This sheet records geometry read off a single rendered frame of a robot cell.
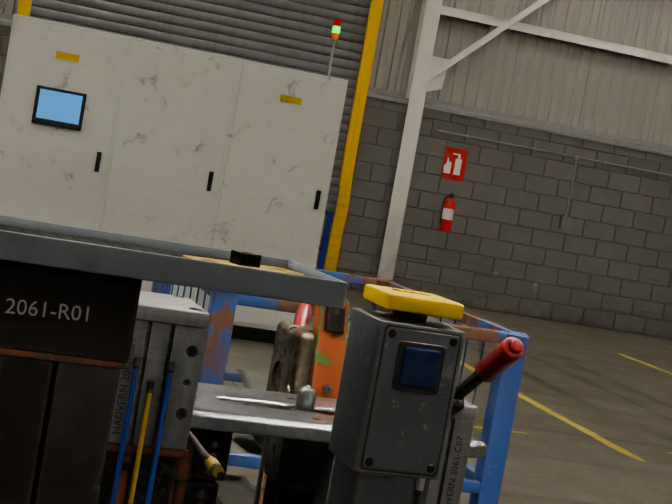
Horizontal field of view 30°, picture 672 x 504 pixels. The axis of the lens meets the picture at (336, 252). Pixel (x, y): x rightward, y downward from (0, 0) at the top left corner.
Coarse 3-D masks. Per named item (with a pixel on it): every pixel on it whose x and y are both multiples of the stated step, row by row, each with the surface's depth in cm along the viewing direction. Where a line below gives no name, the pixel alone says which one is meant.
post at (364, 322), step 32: (352, 320) 96; (384, 320) 91; (352, 352) 95; (384, 352) 90; (448, 352) 92; (352, 384) 94; (384, 384) 91; (448, 384) 92; (352, 416) 93; (384, 416) 91; (416, 416) 92; (448, 416) 93; (352, 448) 92; (384, 448) 91; (416, 448) 92; (352, 480) 92; (384, 480) 92; (416, 480) 92
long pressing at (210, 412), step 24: (216, 384) 133; (216, 408) 120; (240, 408) 122; (264, 408) 124; (288, 408) 128; (240, 432) 116; (264, 432) 117; (288, 432) 118; (312, 432) 119; (480, 456) 125
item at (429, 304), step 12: (372, 288) 94; (384, 288) 94; (396, 288) 97; (372, 300) 94; (384, 300) 91; (396, 300) 91; (408, 300) 91; (420, 300) 91; (432, 300) 92; (444, 300) 93; (396, 312) 94; (408, 312) 91; (420, 312) 91; (432, 312) 92; (444, 312) 92; (456, 312) 92
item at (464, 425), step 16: (464, 400) 113; (464, 416) 111; (448, 432) 110; (464, 432) 111; (448, 448) 111; (464, 448) 111; (448, 464) 111; (464, 464) 111; (432, 480) 110; (448, 480) 111; (432, 496) 110; (448, 496) 111
